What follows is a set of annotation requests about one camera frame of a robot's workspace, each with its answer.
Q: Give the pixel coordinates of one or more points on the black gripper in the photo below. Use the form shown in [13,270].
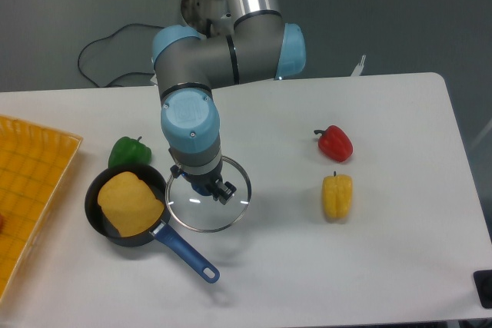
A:
[209,184]

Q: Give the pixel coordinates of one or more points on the glass pot lid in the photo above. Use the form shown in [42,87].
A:
[202,213]

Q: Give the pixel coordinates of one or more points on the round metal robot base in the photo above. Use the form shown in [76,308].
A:
[210,18]

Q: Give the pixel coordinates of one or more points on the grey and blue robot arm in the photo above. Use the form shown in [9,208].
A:
[188,64]

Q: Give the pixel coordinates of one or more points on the yellow bread slice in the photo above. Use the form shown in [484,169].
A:
[129,204]

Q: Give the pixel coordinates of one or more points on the green bell pepper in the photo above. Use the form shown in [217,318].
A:
[128,150]

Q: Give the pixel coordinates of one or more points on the yellow bell pepper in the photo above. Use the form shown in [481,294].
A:
[337,193]

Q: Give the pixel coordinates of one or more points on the red bell pepper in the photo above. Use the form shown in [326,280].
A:
[334,143]

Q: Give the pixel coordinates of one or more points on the white clamp behind table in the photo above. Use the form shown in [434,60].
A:
[359,67]

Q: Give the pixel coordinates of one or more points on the yellow woven basket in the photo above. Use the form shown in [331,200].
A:
[34,163]

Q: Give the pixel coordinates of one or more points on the black device at table corner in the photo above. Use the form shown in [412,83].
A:
[483,283]

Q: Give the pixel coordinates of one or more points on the black pan with blue handle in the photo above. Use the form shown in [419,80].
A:
[160,231]

